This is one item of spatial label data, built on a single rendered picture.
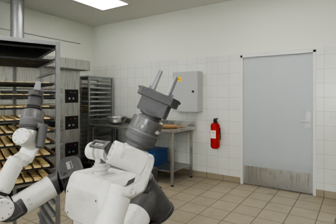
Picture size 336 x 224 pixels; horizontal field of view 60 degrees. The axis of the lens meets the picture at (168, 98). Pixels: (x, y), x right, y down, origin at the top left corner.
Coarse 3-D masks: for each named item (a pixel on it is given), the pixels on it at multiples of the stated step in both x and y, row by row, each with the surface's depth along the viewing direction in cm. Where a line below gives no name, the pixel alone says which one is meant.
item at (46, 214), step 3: (42, 204) 260; (39, 207) 260; (42, 207) 260; (42, 210) 253; (45, 210) 250; (45, 213) 247; (48, 213) 240; (45, 216) 241; (48, 216) 240; (48, 219) 235; (51, 219) 231; (48, 222) 229; (51, 222) 229; (54, 222) 223
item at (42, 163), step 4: (36, 160) 244; (40, 160) 237; (44, 160) 237; (0, 164) 225; (28, 164) 222; (32, 164) 223; (36, 164) 222; (40, 164) 231; (44, 164) 222; (48, 164) 222; (0, 168) 210; (24, 168) 218; (28, 168) 214
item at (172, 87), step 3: (174, 78) 81; (177, 78) 82; (174, 81) 81; (171, 84) 81; (174, 84) 81; (171, 87) 80; (168, 90) 80; (171, 90) 80; (168, 93) 80; (171, 93) 83; (171, 96) 81
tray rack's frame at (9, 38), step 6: (0, 36) 200; (6, 36) 202; (0, 42) 224; (6, 42) 224; (12, 42) 224; (18, 42) 224; (24, 42) 209; (30, 42) 210; (36, 42) 212; (42, 42) 215; (48, 42) 217; (54, 42) 219; (12, 72) 260; (42, 72) 272; (12, 78) 260; (42, 78) 272; (12, 90) 260; (42, 90) 272; (12, 102) 260; (42, 102) 272; (12, 114) 260
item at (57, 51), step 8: (56, 48) 220; (56, 56) 220; (56, 64) 220; (56, 72) 220; (56, 80) 220; (56, 88) 220; (56, 96) 220; (56, 104) 220; (56, 112) 220; (56, 120) 220; (56, 128) 220; (56, 136) 220; (56, 144) 220; (56, 152) 220; (56, 160) 220; (56, 168) 220; (56, 200) 220; (56, 208) 220; (56, 216) 220
